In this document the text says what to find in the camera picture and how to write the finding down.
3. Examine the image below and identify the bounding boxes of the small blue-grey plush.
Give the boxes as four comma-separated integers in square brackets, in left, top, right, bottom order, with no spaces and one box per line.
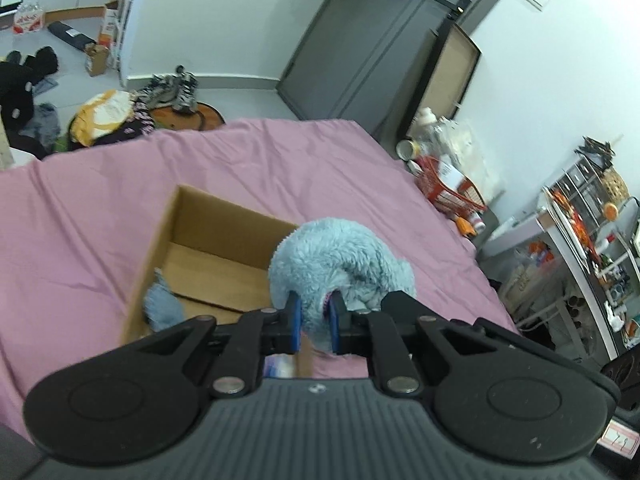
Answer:
[143,268,187,333]

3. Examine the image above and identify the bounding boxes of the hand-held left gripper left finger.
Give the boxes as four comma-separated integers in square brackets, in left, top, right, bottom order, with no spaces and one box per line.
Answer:
[122,292,303,400]

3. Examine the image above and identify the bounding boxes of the fluffy blue plush toy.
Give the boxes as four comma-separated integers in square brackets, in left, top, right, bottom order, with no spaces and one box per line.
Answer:
[268,217,417,357]

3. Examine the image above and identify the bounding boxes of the metal shelf rack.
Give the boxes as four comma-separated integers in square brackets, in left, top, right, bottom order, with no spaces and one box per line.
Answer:
[487,185,640,361]

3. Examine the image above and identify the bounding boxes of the red wire basket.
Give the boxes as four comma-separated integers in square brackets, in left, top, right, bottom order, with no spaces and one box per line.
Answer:
[417,155,487,216]

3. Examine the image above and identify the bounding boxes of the black flat bag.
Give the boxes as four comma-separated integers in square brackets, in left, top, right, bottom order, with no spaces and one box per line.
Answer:
[47,20,97,52]

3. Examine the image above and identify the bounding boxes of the clear plastic jar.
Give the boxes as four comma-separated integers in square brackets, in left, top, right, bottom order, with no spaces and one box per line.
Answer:
[407,107,442,147]

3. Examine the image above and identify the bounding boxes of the round brown mat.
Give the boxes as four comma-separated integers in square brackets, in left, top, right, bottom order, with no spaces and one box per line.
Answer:
[149,101,227,132]

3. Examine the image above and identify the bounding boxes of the yellow white laundry pile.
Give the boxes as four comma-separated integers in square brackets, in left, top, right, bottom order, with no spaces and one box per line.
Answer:
[66,88,157,149]

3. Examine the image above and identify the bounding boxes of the black framed brown board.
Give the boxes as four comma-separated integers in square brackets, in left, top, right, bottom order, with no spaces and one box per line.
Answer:
[399,22,482,142]

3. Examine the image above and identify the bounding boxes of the black door handle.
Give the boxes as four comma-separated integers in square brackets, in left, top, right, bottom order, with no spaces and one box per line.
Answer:
[433,0,471,24]

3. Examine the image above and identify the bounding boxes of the white cup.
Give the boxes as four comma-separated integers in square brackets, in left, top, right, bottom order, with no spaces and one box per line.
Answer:
[396,138,424,161]

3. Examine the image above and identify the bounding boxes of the printed shopping bag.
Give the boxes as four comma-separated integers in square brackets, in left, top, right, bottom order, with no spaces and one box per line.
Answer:
[499,239,567,322]

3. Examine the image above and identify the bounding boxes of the pack of water bottles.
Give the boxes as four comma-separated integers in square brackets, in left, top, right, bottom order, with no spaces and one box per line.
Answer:
[13,2,47,36]

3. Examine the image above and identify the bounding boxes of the grey drawer organizer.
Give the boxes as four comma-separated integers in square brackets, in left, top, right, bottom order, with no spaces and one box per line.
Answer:
[549,152,617,212]

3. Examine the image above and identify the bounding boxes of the small cardboard box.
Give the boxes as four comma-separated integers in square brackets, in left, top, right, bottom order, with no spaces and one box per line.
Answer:
[84,43,110,77]

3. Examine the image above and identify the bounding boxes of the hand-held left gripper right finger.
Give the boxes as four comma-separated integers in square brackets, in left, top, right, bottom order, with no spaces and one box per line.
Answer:
[328,289,551,397]

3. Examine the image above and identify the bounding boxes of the tall cardboard box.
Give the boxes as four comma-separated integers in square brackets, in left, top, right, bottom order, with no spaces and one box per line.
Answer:
[97,4,121,49]

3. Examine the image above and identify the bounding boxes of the woven basket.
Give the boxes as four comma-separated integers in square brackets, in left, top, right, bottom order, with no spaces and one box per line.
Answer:
[599,167,630,204]

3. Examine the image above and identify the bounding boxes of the grey door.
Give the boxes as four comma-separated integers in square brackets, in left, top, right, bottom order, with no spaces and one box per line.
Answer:
[274,0,532,134]

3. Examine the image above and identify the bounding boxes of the pair of sneakers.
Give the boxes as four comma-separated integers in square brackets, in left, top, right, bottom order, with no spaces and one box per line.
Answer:
[136,64,199,112]

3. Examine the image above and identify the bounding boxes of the pink bedsheet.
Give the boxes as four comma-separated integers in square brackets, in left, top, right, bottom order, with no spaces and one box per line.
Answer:
[0,118,523,441]

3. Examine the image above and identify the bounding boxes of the white plastic bag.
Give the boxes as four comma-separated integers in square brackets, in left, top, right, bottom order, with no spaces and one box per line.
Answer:
[434,119,504,197]

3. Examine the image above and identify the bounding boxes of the black clothing pile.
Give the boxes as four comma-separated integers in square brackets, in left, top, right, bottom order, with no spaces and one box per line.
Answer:
[0,45,62,162]

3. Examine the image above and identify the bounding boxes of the brown cardboard box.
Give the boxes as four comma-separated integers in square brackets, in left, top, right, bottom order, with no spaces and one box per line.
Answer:
[121,184,316,380]

